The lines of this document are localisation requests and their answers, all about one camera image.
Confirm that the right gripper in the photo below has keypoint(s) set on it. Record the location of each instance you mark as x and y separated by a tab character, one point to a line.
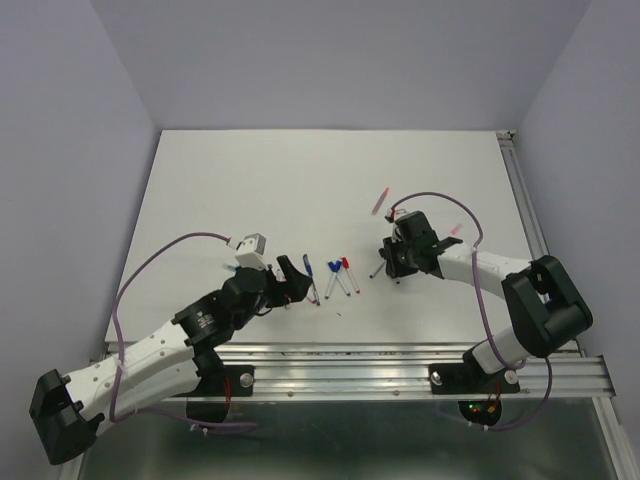
393	268

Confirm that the blue capped whiteboard marker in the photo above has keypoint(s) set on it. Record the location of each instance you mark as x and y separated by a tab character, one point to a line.
378	269
335	279

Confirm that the pink highlighter pen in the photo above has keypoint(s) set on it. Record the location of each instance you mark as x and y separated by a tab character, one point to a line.
380	201

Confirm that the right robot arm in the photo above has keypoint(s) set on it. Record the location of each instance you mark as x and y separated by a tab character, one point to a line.
545	308

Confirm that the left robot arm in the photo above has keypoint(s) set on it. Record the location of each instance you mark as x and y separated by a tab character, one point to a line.
69	411

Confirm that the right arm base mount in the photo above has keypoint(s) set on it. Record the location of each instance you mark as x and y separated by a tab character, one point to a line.
465	379

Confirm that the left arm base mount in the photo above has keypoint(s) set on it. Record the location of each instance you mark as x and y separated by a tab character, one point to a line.
230	380

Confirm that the aluminium rail frame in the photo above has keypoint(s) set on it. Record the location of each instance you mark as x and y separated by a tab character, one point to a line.
342	395

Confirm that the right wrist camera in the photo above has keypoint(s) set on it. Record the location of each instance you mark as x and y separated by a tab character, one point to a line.
392	215

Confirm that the black tipped marker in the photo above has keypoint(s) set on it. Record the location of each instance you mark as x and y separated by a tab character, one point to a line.
281	278

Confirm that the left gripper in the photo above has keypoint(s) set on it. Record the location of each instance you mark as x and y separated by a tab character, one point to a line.
295	286

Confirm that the red capped whiteboard marker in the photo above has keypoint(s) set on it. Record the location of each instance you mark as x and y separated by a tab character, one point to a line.
347	268

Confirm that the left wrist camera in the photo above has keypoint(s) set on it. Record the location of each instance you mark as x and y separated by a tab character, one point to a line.
249	252

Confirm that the blue ballpoint pen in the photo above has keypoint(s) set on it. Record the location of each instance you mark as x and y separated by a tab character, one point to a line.
309	271

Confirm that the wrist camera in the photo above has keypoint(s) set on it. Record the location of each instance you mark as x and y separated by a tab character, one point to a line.
249	252
392	215

